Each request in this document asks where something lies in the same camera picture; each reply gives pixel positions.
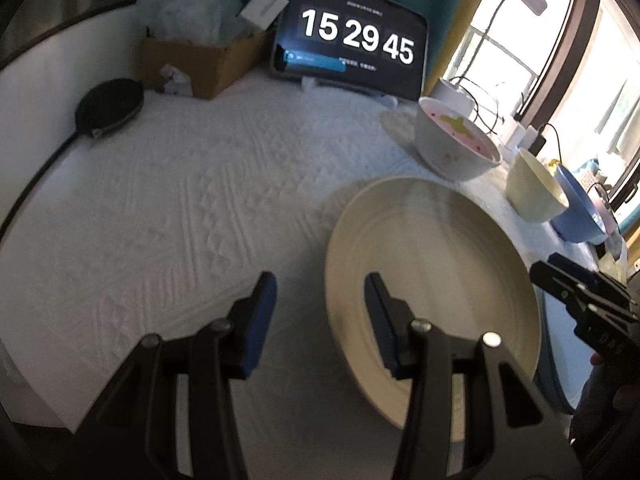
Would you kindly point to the cream plate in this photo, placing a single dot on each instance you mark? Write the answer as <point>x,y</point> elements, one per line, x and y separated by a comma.
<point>450,260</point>

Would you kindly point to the pink strawberry bowl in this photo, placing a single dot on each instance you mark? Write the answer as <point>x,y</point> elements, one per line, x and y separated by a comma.
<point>445,155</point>

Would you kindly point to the blue bowl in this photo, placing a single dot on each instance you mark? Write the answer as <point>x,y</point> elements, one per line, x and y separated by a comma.
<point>575,215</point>

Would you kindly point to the small white card box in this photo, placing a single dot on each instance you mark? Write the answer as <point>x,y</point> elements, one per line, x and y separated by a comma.
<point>262,7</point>

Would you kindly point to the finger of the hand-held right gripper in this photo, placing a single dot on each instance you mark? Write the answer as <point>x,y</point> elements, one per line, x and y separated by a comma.
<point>570,262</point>
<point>555,282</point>

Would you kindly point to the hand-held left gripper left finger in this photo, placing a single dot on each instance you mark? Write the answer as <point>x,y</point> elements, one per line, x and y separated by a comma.
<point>262,310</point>

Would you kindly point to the white power strip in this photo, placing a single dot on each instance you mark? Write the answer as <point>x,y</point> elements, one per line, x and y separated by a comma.
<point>506,147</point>

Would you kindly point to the black charger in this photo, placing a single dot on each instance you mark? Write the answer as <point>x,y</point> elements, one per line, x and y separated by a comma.
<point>536,145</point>

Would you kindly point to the pale blue plate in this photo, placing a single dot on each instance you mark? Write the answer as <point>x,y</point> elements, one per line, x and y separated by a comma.
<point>555,350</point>

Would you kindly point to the black tablet clock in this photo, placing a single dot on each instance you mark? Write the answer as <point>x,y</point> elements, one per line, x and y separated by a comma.
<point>350,35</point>

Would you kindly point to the crumpled white tissue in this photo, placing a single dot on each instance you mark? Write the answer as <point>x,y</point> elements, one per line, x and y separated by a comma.
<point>176,80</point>

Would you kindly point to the black round pouch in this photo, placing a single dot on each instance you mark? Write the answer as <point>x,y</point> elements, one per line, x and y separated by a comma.
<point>107,107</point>

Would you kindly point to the cream bowl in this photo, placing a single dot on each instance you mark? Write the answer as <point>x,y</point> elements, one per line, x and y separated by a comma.
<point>530,190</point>

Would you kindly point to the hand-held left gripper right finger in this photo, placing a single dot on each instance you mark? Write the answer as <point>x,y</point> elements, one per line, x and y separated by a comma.
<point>377,310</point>

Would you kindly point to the white charger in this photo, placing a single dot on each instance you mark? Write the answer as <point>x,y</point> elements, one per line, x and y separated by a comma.
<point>517,133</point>

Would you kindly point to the person's right hand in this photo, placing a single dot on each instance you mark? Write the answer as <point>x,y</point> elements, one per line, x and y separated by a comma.
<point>622,395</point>

